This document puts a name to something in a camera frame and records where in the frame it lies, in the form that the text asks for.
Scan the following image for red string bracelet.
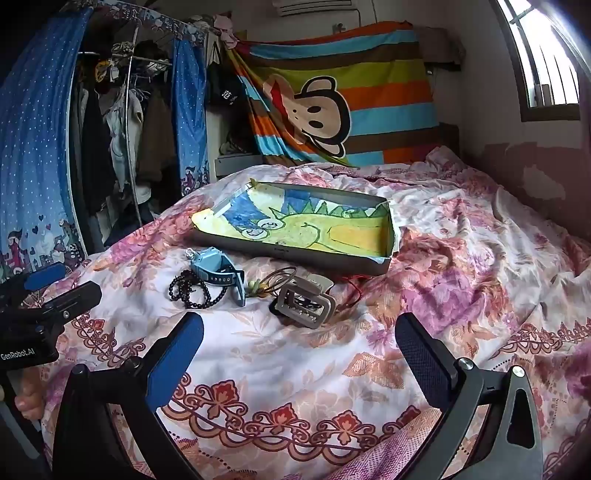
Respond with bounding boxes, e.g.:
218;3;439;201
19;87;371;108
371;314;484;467
335;274;371;309

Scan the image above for hanging clothes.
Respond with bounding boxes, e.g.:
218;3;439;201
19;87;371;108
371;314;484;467
69;41;182;252

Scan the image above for brown wooden headboard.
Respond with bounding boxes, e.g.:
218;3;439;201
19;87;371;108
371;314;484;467
438;122;461;161

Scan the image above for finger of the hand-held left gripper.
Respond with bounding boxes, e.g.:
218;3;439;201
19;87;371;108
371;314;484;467
21;262;66;292
25;281;103;329

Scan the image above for person's left hand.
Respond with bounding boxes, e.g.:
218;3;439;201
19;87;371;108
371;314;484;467
0;368;48;422

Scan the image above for pile of clothes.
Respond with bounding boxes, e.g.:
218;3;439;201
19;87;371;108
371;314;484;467
185;13;250;52

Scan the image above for blue smart watch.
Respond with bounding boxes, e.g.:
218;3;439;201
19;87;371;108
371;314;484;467
185;248;246;306

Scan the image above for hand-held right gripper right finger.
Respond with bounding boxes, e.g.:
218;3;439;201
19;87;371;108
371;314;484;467
394;313;546;480

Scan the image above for striped monkey print blanket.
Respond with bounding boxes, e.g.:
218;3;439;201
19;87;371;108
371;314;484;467
233;21;441;168

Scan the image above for beige hair claw clip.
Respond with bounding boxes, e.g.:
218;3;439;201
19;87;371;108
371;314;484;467
270;273;338;329

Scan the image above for blue dotted wardrobe curtain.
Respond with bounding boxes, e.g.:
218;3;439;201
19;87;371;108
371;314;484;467
0;7;93;283
171;39;211;195

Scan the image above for brown cord with yellow bead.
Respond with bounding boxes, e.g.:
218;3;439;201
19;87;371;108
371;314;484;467
245;266;298;297

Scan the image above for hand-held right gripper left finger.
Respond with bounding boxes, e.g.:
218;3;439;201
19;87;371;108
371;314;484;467
51;311;206;480

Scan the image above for white air conditioner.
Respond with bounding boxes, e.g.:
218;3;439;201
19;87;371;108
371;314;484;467
271;0;362;18

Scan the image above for black bead bracelet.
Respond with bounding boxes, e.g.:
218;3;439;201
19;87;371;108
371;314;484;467
167;270;213;310

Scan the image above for barred window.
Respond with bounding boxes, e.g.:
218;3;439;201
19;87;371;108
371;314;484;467
492;0;583;123

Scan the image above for pink floral bed blanket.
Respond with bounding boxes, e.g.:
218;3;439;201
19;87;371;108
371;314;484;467
41;145;591;480

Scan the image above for cardboard tray with dinosaur drawing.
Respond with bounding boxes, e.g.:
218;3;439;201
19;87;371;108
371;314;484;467
190;178;402;274

